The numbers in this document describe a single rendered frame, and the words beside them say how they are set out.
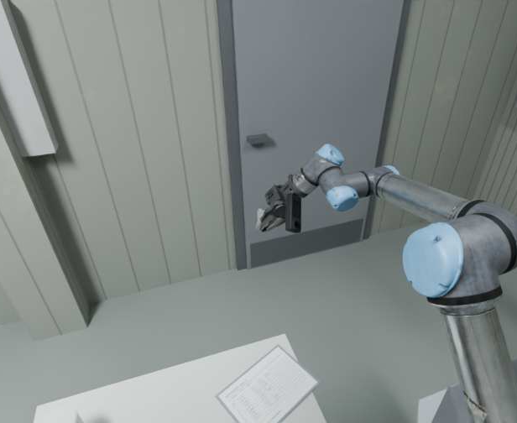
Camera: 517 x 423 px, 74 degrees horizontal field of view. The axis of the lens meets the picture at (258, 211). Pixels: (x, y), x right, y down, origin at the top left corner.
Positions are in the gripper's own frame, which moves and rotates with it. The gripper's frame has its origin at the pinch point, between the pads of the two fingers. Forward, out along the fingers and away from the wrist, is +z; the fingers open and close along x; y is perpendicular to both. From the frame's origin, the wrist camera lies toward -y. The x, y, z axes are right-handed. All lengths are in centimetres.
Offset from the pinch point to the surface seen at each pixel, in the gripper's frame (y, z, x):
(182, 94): 107, 19, 4
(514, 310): -21, -10, -203
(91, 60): 111, 26, 48
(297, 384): -48.0, 1.3, 4.7
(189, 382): -40, 18, 24
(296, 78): 107, -22, -47
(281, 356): -40.0, 4.2, 4.1
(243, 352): -36.1, 10.8, 10.6
